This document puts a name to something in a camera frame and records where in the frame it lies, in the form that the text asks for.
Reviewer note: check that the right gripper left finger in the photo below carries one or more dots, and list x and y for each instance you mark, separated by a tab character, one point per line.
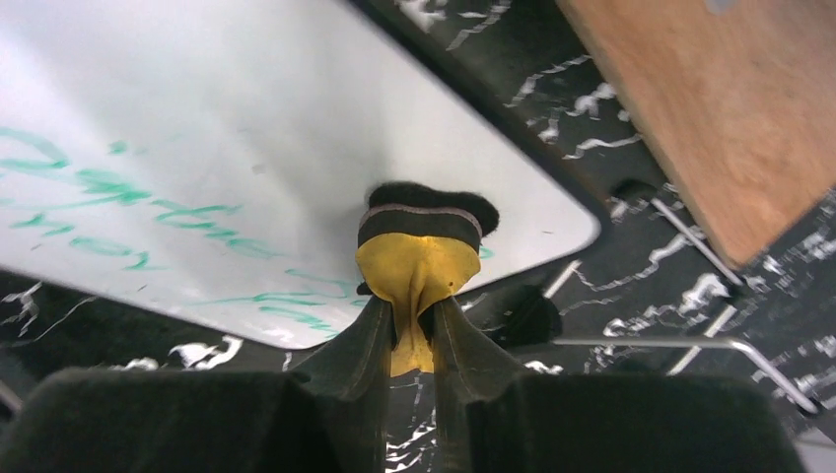
347	381

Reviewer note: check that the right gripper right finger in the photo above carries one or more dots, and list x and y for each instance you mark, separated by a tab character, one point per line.
470	370

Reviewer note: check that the yellow black whiteboard eraser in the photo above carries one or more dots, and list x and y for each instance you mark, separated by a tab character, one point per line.
417	246

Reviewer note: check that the small whiteboard black frame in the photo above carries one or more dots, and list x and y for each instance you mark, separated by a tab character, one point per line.
211	160

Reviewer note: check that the wooden board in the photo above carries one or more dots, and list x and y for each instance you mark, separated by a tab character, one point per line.
736	100

